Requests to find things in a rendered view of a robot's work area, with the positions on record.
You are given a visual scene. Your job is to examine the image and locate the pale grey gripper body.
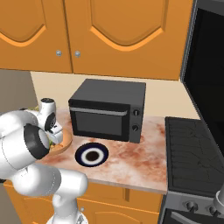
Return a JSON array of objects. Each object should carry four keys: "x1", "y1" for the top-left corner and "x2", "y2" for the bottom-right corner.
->
[{"x1": 46, "y1": 123, "x2": 64, "y2": 144}]

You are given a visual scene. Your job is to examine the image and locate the orange shrimp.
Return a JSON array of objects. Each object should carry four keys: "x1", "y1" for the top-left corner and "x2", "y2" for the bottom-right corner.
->
[{"x1": 48, "y1": 140, "x2": 64, "y2": 151}]

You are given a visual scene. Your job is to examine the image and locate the orange wooden bowl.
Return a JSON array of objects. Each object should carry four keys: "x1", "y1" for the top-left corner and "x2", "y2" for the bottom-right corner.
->
[{"x1": 31, "y1": 106, "x2": 74, "y2": 156}]

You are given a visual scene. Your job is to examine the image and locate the small blue white plate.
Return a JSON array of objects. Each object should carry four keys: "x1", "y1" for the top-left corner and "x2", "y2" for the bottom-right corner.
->
[{"x1": 74, "y1": 142, "x2": 109, "y2": 168}]

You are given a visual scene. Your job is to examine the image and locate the black microwave door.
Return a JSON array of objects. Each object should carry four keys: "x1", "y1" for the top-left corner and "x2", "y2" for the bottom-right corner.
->
[{"x1": 68, "y1": 100, "x2": 131, "y2": 143}]

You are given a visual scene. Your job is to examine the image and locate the black microwave oven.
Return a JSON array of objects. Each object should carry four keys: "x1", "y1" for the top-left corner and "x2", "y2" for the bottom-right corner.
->
[{"x1": 67, "y1": 78, "x2": 147, "y2": 144}]

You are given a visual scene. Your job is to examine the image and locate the orange base cupboard door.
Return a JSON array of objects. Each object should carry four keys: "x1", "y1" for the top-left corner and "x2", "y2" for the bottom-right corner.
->
[
  {"x1": 3, "y1": 179, "x2": 57, "y2": 224},
  {"x1": 76, "y1": 197, "x2": 161, "y2": 224}
]

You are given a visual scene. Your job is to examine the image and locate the grey fridge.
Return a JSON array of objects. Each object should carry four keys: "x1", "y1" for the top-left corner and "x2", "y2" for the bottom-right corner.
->
[{"x1": 0, "y1": 68, "x2": 39, "y2": 116}]

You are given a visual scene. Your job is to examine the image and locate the orange drawer front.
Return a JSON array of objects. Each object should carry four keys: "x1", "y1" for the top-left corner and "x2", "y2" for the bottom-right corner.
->
[{"x1": 85, "y1": 181, "x2": 164, "y2": 206}]

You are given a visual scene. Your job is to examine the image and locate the black hob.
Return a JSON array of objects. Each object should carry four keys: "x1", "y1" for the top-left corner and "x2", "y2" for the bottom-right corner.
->
[{"x1": 164, "y1": 115, "x2": 224, "y2": 199}]

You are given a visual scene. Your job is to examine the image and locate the dark grey oven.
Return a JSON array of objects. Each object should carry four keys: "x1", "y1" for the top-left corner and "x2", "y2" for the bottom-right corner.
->
[{"x1": 157, "y1": 191, "x2": 224, "y2": 224}]

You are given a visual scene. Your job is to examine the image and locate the black oven knob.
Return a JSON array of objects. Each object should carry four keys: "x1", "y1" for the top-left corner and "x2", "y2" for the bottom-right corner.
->
[
  {"x1": 206, "y1": 205, "x2": 221, "y2": 217},
  {"x1": 185, "y1": 200, "x2": 198, "y2": 213}
]

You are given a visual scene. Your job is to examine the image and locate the black range hood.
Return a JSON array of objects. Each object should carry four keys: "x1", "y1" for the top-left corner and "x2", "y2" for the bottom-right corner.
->
[{"x1": 179, "y1": 0, "x2": 224, "y2": 147}]

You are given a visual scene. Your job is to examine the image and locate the grey metal pot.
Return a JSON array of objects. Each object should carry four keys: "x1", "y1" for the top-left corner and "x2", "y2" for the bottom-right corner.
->
[{"x1": 213, "y1": 187, "x2": 224, "y2": 217}]

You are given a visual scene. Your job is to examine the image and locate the grey microwave door handle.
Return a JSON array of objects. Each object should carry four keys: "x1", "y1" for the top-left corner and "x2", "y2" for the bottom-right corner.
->
[{"x1": 69, "y1": 106, "x2": 130, "y2": 116}]

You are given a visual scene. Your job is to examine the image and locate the orange wall cupboard door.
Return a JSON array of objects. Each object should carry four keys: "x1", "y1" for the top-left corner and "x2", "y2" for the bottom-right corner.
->
[
  {"x1": 0, "y1": 0, "x2": 74, "y2": 74},
  {"x1": 63, "y1": 0, "x2": 194, "y2": 81}
]

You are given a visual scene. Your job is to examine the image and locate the grey oven door handle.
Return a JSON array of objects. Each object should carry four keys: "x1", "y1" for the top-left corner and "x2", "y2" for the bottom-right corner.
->
[{"x1": 170, "y1": 211, "x2": 194, "y2": 224}]

